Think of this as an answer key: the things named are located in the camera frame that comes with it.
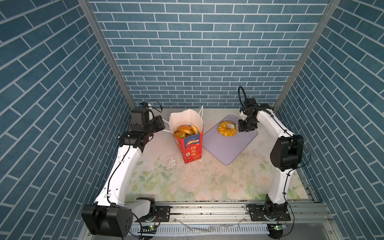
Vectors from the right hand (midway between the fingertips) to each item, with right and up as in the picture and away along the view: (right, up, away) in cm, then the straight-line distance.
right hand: (241, 127), depth 94 cm
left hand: (-45, +5, -18) cm, 49 cm away
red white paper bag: (-32, -10, -13) cm, 36 cm away
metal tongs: (-5, +1, +7) cm, 8 cm away
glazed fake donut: (-30, -1, -4) cm, 30 cm away
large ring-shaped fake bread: (-7, -2, +11) cm, 13 cm away
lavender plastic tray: (-9, -15, +6) cm, 18 cm away
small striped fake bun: (-37, -4, -12) cm, 39 cm away
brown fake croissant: (-35, 0, -9) cm, 36 cm away
